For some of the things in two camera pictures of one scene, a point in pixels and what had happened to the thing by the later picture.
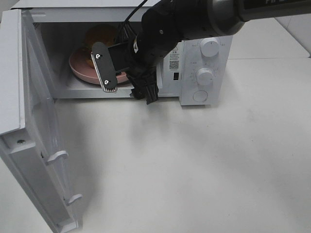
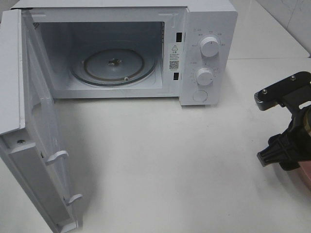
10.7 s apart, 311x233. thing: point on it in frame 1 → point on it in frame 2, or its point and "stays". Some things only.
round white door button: x=200 y=95 stays
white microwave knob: x=205 y=76 stays
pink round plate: x=77 y=64 → x=305 y=167
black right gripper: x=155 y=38 → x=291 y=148
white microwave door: x=28 y=132 stays
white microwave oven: x=83 y=47 stays
